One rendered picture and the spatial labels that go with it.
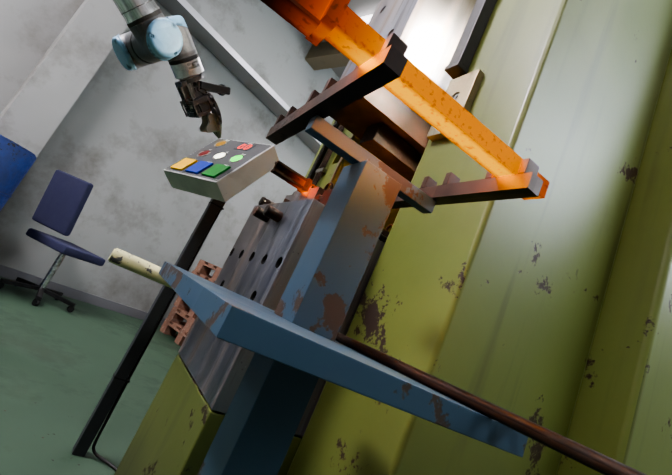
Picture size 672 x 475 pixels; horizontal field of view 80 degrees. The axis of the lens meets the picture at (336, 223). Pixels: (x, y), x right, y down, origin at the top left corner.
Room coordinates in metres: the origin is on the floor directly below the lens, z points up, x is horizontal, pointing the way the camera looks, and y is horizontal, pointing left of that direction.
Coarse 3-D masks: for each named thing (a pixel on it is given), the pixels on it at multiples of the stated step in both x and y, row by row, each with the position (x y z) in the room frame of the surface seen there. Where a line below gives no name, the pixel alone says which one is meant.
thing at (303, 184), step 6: (276, 162) 0.98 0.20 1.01; (276, 168) 0.98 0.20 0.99; (282, 168) 0.99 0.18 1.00; (288, 168) 0.98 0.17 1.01; (276, 174) 0.99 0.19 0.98; (282, 174) 0.98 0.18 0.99; (288, 174) 0.99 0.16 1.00; (294, 174) 1.00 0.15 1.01; (300, 174) 1.00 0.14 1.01; (288, 180) 1.00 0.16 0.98; (294, 180) 1.00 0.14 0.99; (300, 180) 1.01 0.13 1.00; (306, 180) 1.01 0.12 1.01; (312, 180) 1.01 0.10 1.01; (294, 186) 1.02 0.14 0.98; (300, 186) 1.01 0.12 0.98; (306, 186) 1.00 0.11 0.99; (300, 192) 1.04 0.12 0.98
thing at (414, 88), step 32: (288, 0) 0.29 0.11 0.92; (320, 0) 0.30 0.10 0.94; (320, 32) 0.32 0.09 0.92; (352, 32) 0.31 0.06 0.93; (416, 96) 0.35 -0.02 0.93; (448, 96) 0.36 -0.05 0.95; (448, 128) 0.38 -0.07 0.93; (480, 128) 0.38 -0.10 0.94; (480, 160) 0.41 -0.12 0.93; (512, 160) 0.40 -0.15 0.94; (544, 192) 0.43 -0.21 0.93
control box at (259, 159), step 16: (208, 144) 1.58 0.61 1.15; (224, 144) 1.52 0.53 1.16; (240, 144) 1.49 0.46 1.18; (256, 144) 1.44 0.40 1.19; (208, 160) 1.44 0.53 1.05; (224, 160) 1.40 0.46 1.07; (240, 160) 1.37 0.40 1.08; (256, 160) 1.36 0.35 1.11; (272, 160) 1.42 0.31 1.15; (176, 176) 1.45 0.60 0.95; (192, 176) 1.37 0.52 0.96; (224, 176) 1.30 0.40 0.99; (240, 176) 1.34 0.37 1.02; (256, 176) 1.39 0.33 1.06; (192, 192) 1.45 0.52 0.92; (208, 192) 1.37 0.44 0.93; (224, 192) 1.32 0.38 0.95
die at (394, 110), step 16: (368, 96) 0.97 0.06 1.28; (384, 96) 0.99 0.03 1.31; (336, 112) 1.10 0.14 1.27; (352, 112) 1.06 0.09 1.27; (368, 112) 1.02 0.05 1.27; (384, 112) 1.00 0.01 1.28; (400, 112) 1.02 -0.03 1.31; (352, 128) 1.15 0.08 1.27; (400, 128) 1.03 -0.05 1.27; (416, 128) 1.05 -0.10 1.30; (416, 144) 1.07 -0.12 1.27
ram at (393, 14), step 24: (384, 0) 1.14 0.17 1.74; (408, 0) 0.97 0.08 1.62; (432, 0) 0.94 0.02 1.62; (456, 0) 0.97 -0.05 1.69; (384, 24) 1.05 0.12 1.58; (408, 24) 0.92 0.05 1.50; (432, 24) 0.95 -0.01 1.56; (456, 24) 0.98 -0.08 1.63; (408, 48) 0.93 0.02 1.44; (432, 48) 0.96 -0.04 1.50; (432, 72) 0.98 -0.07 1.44
